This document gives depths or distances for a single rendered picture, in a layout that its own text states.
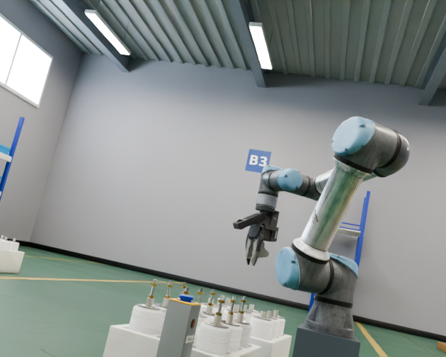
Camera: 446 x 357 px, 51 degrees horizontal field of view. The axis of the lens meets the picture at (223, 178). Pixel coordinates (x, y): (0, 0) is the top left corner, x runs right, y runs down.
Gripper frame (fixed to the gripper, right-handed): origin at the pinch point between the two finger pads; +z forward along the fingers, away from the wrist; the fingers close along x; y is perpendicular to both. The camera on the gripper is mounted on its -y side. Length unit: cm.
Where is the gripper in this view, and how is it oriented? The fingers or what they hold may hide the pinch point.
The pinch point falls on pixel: (249, 261)
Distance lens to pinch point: 169.1
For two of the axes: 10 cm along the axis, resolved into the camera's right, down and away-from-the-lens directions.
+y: 8.8, 2.6, 3.9
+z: -2.1, 9.6, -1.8
